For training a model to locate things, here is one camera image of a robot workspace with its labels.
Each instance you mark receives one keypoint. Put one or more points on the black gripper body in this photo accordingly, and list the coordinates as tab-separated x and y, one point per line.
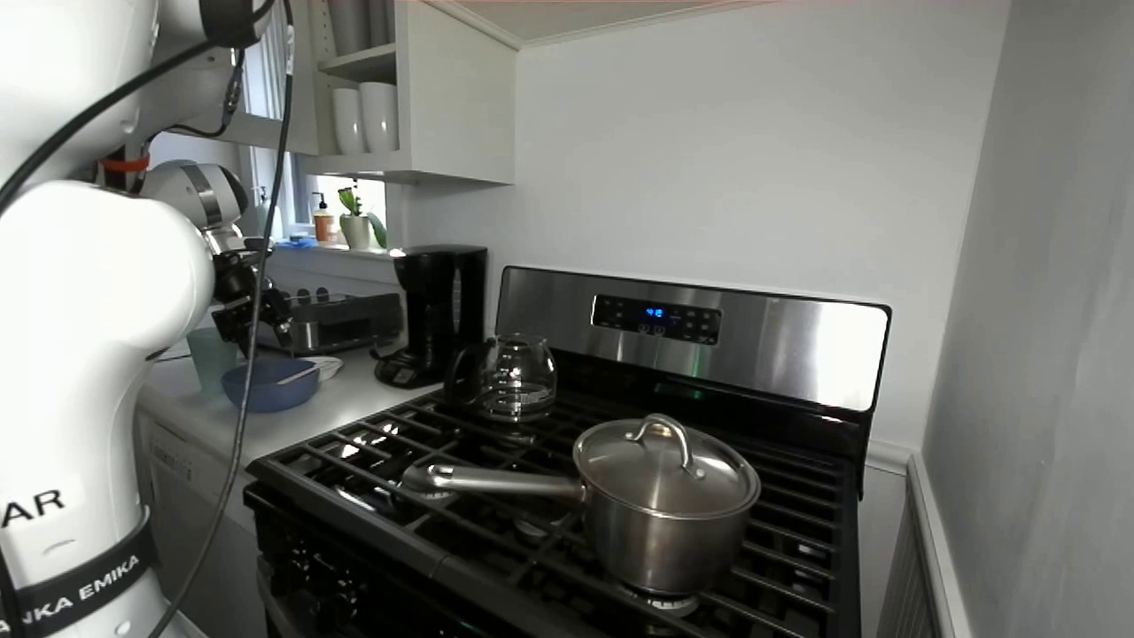
278	322

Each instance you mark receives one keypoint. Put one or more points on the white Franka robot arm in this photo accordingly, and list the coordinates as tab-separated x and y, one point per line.
84	357

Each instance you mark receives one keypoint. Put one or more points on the blue bowl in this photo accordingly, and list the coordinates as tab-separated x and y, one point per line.
274	389

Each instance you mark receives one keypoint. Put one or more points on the metal dish rack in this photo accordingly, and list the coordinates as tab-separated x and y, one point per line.
342	322

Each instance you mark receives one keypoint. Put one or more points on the teal cup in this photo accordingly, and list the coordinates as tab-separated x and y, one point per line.
214	360

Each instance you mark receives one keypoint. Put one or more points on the orange soap bottle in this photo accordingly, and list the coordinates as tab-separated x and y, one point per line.
321	226

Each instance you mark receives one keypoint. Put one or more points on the potted orchid plant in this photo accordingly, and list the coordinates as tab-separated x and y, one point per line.
358	226

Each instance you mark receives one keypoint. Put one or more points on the black coffee maker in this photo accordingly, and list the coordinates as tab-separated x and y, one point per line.
443	305

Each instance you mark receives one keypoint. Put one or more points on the white ceramic mug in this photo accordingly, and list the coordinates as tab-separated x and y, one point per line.
344	118
382	114

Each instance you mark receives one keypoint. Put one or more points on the stainless steel pan lid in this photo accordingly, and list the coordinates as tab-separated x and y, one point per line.
659	467

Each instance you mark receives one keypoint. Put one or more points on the stainless steel gas stove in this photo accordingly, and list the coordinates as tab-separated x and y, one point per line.
659	474

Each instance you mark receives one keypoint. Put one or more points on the stainless steel saucepan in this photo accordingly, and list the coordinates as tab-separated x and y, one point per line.
659	532

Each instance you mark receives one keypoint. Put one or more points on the white wall cabinet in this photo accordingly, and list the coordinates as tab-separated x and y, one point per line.
454	107

